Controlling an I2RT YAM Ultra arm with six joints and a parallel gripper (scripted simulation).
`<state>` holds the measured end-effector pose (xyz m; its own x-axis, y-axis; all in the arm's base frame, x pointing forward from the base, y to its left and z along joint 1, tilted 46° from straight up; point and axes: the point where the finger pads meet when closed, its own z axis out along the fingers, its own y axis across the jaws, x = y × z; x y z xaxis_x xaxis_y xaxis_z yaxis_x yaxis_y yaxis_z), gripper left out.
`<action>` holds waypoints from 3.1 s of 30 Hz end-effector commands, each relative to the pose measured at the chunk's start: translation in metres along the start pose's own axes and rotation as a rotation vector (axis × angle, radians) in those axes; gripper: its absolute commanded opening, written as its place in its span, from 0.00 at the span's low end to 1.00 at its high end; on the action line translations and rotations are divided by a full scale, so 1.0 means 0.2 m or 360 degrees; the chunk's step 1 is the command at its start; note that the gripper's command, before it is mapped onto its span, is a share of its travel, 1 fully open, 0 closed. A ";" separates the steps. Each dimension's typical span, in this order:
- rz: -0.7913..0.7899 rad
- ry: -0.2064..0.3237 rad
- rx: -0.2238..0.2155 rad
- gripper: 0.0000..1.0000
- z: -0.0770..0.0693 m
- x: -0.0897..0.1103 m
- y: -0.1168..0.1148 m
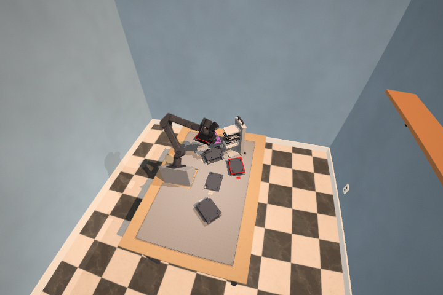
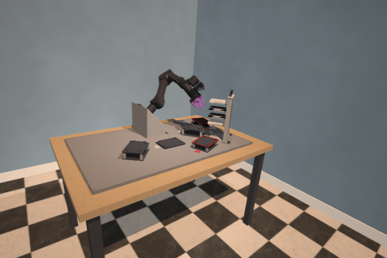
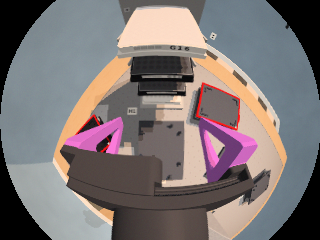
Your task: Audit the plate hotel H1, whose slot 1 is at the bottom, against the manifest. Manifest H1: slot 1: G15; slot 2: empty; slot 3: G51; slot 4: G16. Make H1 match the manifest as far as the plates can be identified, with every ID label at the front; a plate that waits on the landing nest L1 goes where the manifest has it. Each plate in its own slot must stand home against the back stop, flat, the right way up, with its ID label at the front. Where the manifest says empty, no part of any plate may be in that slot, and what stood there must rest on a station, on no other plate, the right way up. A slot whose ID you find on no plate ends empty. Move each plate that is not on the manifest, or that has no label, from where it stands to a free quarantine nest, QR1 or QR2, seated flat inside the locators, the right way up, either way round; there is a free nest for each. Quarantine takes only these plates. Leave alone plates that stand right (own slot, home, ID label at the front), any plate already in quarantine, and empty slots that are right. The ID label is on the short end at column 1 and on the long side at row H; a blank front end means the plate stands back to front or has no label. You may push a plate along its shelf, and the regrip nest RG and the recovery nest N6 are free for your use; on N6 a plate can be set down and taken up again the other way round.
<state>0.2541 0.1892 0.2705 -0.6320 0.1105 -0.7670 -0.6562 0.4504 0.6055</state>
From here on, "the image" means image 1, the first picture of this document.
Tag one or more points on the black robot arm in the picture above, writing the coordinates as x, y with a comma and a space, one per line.
205, 126

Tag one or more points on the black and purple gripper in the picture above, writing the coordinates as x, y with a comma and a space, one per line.
214, 141

